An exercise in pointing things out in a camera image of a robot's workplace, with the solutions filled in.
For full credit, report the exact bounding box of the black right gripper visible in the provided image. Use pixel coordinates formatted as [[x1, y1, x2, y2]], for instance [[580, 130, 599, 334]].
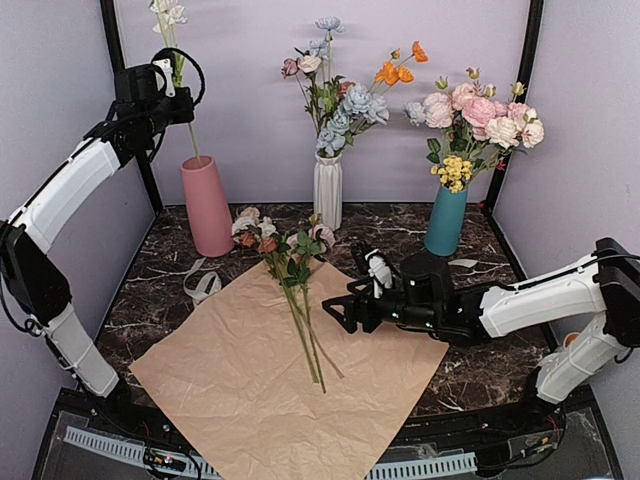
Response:
[[323, 276, 441, 334]]

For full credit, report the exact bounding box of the pink rose flower stem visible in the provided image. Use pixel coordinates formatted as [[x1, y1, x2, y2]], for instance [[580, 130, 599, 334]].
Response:
[[285, 213, 344, 394]]

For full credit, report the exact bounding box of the white poppy flower stem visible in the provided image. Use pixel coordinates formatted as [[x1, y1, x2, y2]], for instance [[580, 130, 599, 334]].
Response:
[[148, 0, 204, 166]]

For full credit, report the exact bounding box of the beige kraft wrapping paper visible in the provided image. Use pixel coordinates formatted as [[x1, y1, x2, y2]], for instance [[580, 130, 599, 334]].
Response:
[[131, 263, 448, 479]]

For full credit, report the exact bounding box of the beige ribbon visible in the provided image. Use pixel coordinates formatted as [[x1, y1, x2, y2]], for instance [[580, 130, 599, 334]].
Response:
[[182, 258, 222, 307]]

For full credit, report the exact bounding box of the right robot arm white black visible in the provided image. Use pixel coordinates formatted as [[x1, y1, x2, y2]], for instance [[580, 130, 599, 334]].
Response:
[[322, 237, 639, 434]]

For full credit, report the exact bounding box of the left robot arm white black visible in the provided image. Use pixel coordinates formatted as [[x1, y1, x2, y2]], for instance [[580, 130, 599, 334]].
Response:
[[1, 58, 201, 399]]

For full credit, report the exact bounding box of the teal vase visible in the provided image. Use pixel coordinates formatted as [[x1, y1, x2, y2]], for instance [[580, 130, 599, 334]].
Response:
[[424, 187, 468, 257]]

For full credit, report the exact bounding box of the white ribbed vase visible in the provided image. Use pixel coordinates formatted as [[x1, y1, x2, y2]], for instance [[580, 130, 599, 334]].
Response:
[[313, 154, 343, 230]]

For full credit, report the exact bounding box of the pink ceramic vase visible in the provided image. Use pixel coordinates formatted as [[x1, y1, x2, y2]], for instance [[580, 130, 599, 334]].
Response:
[[181, 156, 234, 257]]

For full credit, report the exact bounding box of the blue and orange flower arrangement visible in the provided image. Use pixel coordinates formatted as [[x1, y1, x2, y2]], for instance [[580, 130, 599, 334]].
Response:
[[281, 16, 429, 159]]

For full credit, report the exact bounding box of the white mug yellow inside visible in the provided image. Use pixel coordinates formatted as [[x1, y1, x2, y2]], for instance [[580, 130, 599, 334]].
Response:
[[562, 332, 580, 350]]

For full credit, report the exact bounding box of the pink peony flower arrangement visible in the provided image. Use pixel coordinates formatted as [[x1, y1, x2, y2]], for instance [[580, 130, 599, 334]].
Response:
[[420, 68, 545, 193]]

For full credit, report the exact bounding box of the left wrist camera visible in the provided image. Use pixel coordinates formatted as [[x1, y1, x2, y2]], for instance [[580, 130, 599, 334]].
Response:
[[151, 47, 206, 106]]

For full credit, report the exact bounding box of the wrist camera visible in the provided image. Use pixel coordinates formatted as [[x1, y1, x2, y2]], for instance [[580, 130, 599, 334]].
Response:
[[351, 241, 394, 299], [151, 47, 206, 106]]

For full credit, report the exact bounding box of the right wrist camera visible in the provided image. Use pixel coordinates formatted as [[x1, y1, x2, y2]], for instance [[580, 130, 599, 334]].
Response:
[[351, 241, 394, 299]]

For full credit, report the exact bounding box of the black left corner post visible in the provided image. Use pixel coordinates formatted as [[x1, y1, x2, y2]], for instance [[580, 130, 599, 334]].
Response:
[[99, 0, 164, 216]]

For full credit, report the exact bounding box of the black corner post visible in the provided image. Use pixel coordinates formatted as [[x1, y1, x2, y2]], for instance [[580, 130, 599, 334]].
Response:
[[99, 0, 164, 216], [484, 0, 545, 211]]

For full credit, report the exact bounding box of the white slotted cable duct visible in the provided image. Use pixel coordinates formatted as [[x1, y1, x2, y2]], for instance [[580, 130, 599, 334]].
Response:
[[62, 426, 477, 479]]

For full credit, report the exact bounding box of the black front table rail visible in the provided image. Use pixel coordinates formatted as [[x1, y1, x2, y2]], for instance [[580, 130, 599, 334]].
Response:
[[51, 385, 599, 462]]

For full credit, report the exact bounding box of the black right corner post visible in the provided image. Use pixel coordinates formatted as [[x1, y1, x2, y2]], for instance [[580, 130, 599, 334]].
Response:
[[484, 0, 545, 211]]

